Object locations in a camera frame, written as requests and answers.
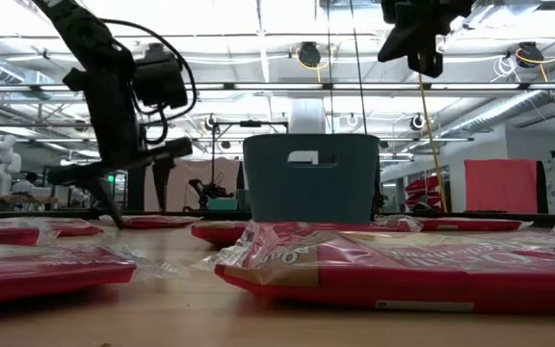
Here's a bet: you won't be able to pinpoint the black ceiling cable reel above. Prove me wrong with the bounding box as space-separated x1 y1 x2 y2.
515 40 546 67
296 40 323 68

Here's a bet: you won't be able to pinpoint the teal box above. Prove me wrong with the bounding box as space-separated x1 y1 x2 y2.
206 197 240 212

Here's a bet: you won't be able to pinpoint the coral red panel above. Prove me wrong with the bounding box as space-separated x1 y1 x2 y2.
463 158 539 215

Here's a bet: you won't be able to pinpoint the person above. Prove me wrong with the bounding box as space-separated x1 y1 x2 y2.
12 172 52 199

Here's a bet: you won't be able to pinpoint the teal plastic basket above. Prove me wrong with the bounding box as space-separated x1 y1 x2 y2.
242 133 382 226

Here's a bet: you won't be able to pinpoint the black looped cable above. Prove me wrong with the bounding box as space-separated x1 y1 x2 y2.
349 0 369 136

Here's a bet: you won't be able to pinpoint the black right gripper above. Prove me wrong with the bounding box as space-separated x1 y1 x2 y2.
377 0 475 79

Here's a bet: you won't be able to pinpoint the red stacked items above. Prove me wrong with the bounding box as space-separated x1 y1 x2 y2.
405 173 445 209

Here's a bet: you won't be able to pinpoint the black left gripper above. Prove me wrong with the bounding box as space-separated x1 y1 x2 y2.
45 62 195 228

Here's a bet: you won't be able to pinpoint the silver ventilation duct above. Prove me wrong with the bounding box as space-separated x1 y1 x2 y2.
443 55 555 141

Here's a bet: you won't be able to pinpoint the pink curtain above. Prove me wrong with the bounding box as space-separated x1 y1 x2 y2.
143 157 243 213

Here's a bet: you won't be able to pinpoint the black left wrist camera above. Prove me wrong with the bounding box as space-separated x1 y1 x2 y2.
132 42 190 110

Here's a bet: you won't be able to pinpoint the black background stand frame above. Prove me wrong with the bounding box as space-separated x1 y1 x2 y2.
209 119 291 213

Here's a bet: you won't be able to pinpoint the white column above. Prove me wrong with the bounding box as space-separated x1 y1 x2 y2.
289 98 328 136

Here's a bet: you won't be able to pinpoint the black cabinet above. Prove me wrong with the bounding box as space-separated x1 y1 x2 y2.
126 161 146 212

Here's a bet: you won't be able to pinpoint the yellow cable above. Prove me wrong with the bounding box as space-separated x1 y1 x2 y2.
416 71 450 214

